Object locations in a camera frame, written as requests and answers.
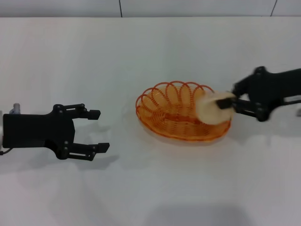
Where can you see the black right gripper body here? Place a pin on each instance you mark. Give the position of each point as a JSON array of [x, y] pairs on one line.
[[272, 94]]

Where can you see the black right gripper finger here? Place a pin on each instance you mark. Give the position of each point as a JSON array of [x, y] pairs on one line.
[[240, 105], [242, 84]]

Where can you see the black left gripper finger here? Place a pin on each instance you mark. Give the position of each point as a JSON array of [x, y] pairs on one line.
[[82, 111], [87, 149]]

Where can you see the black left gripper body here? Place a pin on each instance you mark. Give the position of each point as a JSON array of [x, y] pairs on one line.
[[35, 130]]

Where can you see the round pale bread bun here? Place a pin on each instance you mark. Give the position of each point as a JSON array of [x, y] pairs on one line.
[[211, 113]]

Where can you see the orange woven plastic basket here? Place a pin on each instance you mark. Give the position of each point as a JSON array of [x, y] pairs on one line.
[[174, 117]]

